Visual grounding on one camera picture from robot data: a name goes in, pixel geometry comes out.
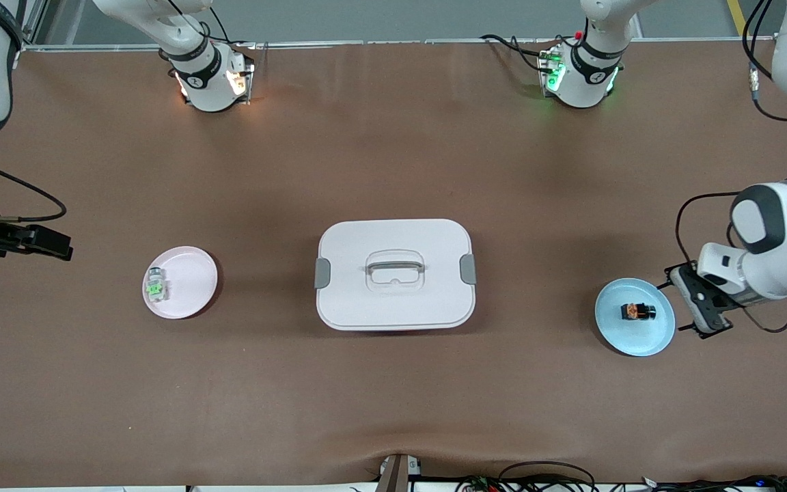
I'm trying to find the silver table edge rail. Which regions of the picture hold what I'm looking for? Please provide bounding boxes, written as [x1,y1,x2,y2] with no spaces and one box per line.
[25,38,777,50]

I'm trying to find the black cable bundle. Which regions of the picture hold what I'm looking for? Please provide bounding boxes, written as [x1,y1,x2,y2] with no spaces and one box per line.
[455,461,787,492]

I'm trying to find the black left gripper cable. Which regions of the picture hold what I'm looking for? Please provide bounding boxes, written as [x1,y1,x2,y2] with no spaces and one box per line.
[674,0,787,334]

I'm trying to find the light blue round plate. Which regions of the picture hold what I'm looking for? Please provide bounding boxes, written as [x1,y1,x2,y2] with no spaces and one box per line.
[594,277,676,357]

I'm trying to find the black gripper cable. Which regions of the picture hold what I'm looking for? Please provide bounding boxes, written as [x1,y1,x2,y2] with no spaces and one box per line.
[0,147,68,223]
[674,0,787,334]

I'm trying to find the aluminium frame strut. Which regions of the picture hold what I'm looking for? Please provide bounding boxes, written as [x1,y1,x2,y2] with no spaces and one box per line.
[18,0,51,69]

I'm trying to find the black right arm base cable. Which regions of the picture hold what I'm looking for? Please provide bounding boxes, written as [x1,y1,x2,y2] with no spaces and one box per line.
[185,7,258,76]

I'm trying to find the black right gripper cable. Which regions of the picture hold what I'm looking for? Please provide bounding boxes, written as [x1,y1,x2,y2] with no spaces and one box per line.
[0,147,68,223]

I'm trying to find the brown table mat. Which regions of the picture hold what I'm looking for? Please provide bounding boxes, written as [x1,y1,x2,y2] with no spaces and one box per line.
[0,41,787,489]

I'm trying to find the white lidded box grey latches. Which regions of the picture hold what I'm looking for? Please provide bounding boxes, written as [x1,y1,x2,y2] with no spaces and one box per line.
[314,219,478,332]

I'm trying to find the pink round plate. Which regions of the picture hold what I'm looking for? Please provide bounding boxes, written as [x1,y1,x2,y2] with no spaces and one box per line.
[142,246,219,320]

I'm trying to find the metal post bracket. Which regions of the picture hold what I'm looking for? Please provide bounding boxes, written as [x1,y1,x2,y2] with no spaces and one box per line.
[376,454,423,492]

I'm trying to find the black left arm base cables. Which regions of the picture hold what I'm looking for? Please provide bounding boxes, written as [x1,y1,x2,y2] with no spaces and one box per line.
[480,33,558,72]

